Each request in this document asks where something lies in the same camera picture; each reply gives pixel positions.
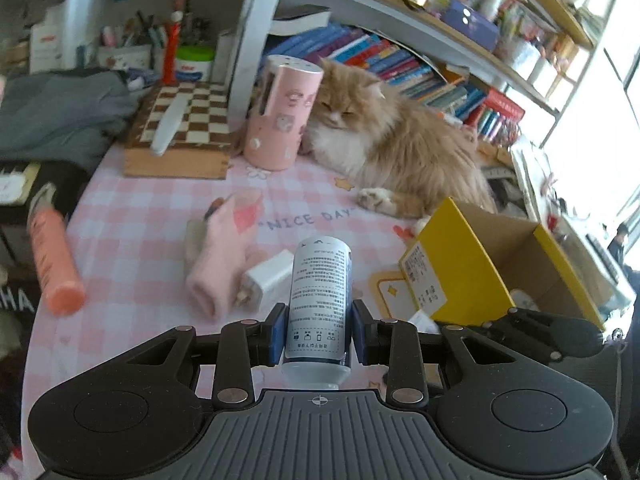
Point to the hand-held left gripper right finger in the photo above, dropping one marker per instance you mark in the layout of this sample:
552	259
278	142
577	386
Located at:
359	332

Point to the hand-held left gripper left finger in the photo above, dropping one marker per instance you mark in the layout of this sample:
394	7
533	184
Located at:
277	332

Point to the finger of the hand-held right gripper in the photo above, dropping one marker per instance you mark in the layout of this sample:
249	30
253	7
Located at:
555	335

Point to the large white charger block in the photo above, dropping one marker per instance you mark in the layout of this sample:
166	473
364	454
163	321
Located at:
267	275

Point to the white labelled bottle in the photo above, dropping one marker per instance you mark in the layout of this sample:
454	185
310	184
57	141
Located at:
320	280

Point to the yellow cardboard box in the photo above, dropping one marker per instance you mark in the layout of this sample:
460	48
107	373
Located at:
460	245

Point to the pink checked desktop cloth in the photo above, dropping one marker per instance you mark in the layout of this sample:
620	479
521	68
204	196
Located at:
150	200

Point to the orange and white cat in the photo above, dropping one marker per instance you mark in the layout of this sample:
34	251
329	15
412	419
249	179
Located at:
410	150

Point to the pink cylinder holder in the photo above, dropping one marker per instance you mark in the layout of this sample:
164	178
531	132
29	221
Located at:
280	115

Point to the wooden chess board box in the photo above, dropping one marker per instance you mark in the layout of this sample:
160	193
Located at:
200	125

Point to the white oblong case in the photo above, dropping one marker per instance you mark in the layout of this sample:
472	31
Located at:
167	127

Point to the orange tube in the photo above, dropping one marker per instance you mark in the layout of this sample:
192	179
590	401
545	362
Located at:
55	260

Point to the black box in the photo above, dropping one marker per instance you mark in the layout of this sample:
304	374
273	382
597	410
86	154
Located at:
65	185

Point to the row of colourful books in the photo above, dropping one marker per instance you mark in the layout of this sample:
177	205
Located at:
400	65

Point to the white jar green lid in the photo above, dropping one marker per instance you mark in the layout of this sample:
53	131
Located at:
195	65

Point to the grey cloth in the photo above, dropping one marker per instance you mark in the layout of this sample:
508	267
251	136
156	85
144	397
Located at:
60	110

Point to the white pen holder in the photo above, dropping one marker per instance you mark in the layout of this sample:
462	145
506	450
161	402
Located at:
125	57

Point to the black book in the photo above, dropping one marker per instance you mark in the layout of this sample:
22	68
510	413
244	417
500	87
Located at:
300	17

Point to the blue photo box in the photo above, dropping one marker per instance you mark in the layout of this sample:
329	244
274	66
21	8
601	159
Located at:
470	25

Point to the white shelf frame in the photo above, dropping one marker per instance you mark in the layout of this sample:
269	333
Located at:
250	35

